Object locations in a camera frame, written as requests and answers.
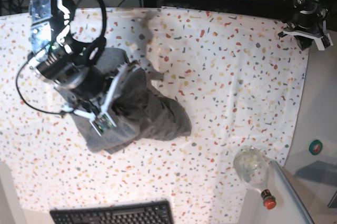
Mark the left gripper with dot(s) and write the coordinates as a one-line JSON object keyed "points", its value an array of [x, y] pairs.
{"points": [[310, 21]]}

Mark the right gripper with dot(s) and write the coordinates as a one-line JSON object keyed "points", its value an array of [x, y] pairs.
{"points": [[66, 71]]}

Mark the grey t-shirt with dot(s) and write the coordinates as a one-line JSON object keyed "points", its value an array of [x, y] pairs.
{"points": [[141, 110]]}

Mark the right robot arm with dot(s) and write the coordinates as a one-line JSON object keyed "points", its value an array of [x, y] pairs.
{"points": [[51, 30]]}

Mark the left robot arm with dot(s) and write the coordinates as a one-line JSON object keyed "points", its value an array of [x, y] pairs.
{"points": [[300, 5]]}

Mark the terrazzo patterned tablecloth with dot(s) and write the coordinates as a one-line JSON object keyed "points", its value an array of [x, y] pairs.
{"points": [[240, 84]]}

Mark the green tape roll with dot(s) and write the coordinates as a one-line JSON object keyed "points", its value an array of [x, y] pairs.
{"points": [[315, 147]]}

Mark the clear bottle with orange cap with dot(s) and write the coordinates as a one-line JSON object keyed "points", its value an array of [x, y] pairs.
{"points": [[252, 168]]}

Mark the black keyboard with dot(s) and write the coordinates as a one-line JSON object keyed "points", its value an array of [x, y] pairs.
{"points": [[151, 212]]}

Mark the grey metal bar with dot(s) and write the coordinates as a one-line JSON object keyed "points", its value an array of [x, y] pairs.
{"points": [[289, 208]]}

